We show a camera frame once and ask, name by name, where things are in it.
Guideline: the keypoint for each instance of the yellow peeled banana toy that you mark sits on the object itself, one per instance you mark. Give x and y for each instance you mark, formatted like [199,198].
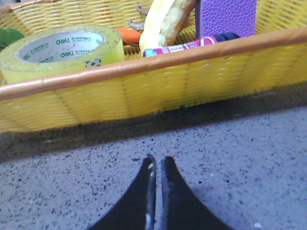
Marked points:
[164,21]

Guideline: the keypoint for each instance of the yellow woven basket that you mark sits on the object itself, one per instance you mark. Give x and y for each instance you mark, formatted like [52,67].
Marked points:
[276,56]

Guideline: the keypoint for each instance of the yellow tape roll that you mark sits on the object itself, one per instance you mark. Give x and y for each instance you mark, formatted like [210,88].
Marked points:
[60,50]

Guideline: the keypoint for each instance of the orange toy carrot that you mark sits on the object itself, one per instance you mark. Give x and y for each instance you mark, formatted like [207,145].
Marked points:
[129,36]

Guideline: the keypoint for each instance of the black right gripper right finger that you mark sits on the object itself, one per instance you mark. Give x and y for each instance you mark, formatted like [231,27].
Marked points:
[181,209]

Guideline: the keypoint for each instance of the green carrot leaves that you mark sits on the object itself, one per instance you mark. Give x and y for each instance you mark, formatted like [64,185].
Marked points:
[8,37]

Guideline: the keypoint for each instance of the purple textured block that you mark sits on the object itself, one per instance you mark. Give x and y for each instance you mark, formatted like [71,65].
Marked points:
[221,16]

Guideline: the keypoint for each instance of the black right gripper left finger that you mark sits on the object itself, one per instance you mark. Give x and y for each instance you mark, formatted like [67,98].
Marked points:
[135,210]

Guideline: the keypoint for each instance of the pink labelled tube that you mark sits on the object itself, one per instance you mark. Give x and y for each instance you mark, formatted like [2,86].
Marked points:
[206,40]

